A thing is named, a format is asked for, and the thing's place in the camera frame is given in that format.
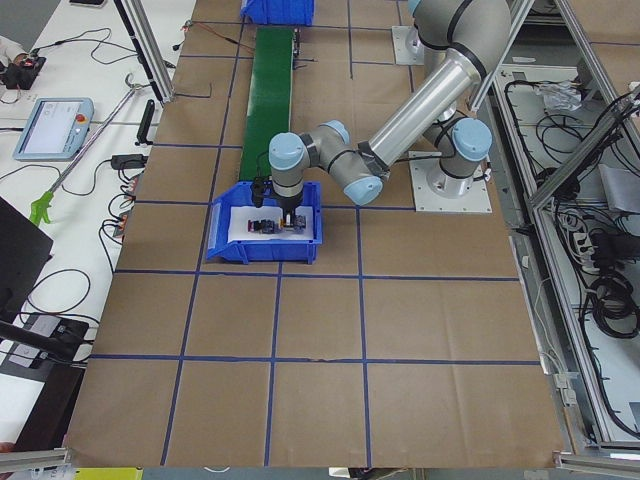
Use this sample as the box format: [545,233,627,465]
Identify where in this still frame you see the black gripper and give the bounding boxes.
[277,192,303,220]

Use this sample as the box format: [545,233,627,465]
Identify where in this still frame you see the yellow push button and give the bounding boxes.
[279,214,307,234]

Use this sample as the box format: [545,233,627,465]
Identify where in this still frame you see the blue bin left side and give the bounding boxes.
[206,182,323,264]

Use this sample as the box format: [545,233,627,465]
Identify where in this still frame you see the blue bin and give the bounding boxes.
[240,0,315,26]
[206,182,323,264]

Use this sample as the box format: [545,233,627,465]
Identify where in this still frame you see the green conveyor belt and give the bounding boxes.
[239,27,294,181]

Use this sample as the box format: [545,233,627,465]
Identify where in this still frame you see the black handheld device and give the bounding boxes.
[135,99,156,146]

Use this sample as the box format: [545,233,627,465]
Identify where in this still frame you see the black power adapter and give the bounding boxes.
[110,154,148,170]

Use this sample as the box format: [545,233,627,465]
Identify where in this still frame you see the blue bin right side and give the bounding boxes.
[240,0,315,26]

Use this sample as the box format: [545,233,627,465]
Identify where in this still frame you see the teach pendant tablet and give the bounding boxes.
[13,97,94,161]

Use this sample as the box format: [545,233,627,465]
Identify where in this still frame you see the green grabber reach tool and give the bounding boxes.
[29,74,149,226]

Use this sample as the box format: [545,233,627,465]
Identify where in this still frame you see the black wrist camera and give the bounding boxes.
[251,176,272,208]

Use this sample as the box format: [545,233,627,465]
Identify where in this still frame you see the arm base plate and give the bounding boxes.
[391,26,424,66]
[409,151,492,214]

